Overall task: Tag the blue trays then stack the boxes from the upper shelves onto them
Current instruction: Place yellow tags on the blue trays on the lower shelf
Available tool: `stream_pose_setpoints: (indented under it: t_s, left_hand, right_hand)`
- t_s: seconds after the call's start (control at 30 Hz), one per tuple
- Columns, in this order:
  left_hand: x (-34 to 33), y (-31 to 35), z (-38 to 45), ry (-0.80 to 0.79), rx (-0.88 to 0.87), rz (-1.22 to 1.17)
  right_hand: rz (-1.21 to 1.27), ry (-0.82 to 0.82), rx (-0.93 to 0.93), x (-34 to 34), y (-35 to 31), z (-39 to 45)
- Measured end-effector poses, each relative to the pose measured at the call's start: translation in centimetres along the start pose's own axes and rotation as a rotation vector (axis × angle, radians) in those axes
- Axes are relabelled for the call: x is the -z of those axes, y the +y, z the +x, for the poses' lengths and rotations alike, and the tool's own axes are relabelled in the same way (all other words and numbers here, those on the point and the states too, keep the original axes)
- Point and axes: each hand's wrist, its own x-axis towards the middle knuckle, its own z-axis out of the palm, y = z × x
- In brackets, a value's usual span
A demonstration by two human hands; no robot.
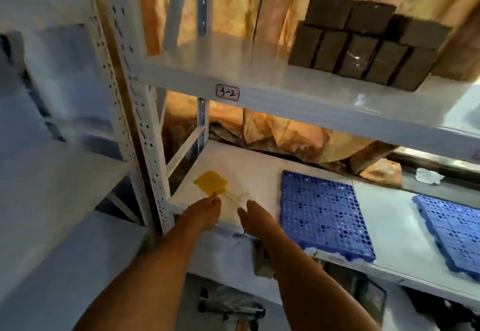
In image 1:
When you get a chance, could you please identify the person's right hand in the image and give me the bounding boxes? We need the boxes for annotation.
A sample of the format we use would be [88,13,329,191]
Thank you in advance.
[238,200,286,252]

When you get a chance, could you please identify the person's left hand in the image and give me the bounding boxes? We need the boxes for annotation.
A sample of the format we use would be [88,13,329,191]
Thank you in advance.
[174,193,223,236]

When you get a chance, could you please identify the yellow tag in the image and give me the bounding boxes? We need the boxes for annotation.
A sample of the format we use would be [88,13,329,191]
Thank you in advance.
[193,170,248,206]

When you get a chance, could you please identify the slim brown cardboard box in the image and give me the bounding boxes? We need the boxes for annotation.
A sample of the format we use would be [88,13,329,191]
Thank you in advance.
[254,246,278,279]

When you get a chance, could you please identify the blue plastic pallet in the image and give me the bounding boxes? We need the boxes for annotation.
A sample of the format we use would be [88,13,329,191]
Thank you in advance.
[280,170,377,263]
[412,194,480,282]

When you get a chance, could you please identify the white metal shelving rack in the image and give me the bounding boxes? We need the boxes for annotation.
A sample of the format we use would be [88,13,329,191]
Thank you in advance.
[80,0,480,313]

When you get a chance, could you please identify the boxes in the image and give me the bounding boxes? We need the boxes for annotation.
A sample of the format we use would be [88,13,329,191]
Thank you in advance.
[287,0,453,92]

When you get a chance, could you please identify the person's right forearm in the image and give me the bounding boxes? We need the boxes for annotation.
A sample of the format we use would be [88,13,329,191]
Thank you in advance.
[262,229,382,331]

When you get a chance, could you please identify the person's left forearm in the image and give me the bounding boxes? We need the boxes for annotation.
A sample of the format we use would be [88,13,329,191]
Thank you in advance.
[73,225,217,331]

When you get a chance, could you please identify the white metal storage rack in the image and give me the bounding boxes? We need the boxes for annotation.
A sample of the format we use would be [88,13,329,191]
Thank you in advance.
[0,0,151,331]

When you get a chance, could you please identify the white crumpled tissue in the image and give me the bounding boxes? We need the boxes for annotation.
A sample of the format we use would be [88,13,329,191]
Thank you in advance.
[415,168,445,185]

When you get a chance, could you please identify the grey bag with black straps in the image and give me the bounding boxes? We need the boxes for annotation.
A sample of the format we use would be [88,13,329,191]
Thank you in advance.
[197,287,266,331]

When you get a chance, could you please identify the thin black cable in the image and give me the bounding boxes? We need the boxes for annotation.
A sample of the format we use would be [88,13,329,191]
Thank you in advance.
[253,0,272,40]

